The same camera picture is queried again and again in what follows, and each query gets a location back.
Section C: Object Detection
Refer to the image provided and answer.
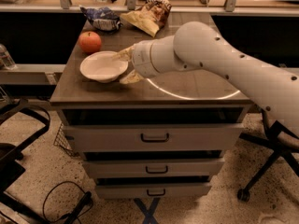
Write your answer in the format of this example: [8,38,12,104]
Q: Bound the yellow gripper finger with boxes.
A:
[112,46,135,62]
[120,70,144,84]

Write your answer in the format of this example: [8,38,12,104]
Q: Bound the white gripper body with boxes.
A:
[132,40,159,78]

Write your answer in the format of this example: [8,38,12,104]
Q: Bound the white paper bowl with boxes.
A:
[79,51,128,83]

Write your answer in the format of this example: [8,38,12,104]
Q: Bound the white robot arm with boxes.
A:
[113,21,299,135]

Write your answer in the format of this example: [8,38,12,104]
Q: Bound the red apple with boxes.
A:
[78,31,102,54]

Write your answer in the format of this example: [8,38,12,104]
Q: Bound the blue chip bag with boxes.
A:
[80,7,121,32]

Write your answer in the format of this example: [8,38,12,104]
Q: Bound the yellow brown chip bag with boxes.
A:
[121,0,172,37]

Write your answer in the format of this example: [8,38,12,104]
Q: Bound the grey drawer cabinet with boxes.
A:
[50,12,257,201]

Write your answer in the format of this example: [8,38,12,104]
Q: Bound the top drawer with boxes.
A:
[64,123,243,152]

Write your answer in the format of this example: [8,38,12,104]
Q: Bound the drawer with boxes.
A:
[64,123,243,152]
[83,158,224,178]
[94,182,211,199]

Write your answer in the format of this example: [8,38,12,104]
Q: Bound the bottom drawer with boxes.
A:
[94,182,211,199]

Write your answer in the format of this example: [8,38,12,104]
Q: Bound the clear plastic bottle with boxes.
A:
[0,44,17,70]

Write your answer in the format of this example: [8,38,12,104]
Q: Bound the middle drawer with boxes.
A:
[83,158,224,178]

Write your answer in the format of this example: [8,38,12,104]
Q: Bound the blue tape cross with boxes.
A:
[134,198,160,224]

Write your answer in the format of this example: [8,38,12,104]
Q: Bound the black office chair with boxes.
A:
[236,109,299,203]

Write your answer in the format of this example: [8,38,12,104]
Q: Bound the wire mesh basket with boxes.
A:
[53,123,78,158]

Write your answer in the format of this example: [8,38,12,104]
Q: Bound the black cable on floor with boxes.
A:
[42,180,94,224]

